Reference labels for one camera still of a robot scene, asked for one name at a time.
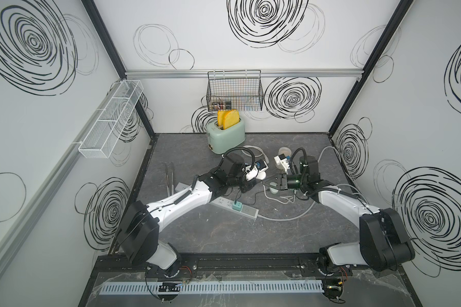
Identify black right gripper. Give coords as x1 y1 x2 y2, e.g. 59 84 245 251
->
263 173 308 190

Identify mint green earbud case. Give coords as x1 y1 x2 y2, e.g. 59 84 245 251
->
269 182 279 194

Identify black usb cable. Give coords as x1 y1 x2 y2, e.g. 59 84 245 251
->
232 187 270 210

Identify white short usb cable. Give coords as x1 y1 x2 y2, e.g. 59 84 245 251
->
262 183 297 205

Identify white round speaker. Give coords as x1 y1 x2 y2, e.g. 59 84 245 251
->
256 171 266 180

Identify teal charger with black cable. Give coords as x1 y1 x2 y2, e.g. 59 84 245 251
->
232 201 243 212

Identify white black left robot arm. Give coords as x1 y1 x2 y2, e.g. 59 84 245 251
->
115 147 269 276

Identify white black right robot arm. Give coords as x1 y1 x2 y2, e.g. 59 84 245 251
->
270 147 416 275

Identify white power strip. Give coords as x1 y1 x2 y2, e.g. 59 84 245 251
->
170 180 258 220

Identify mint green toaster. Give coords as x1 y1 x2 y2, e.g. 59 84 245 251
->
206 119 245 154

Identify yellow toast slices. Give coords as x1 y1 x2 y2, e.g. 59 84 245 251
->
217 109 240 130

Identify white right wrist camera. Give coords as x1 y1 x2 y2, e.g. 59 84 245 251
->
274 153 290 173

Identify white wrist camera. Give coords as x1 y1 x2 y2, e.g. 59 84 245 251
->
274 153 290 173
245 159 268 180

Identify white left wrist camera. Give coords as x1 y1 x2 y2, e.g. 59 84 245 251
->
245 159 268 180

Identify white toaster power cord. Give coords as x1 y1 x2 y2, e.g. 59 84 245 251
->
241 145 270 165

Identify grey power strip cord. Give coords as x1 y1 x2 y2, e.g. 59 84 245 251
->
256 145 377 228

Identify black wire wall basket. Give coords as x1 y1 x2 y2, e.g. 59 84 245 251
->
206 70 265 111

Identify white slotted cable duct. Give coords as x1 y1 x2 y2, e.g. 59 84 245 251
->
99 280 324 295

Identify white wire wall shelf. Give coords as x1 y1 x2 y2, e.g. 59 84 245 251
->
78 79 143 159

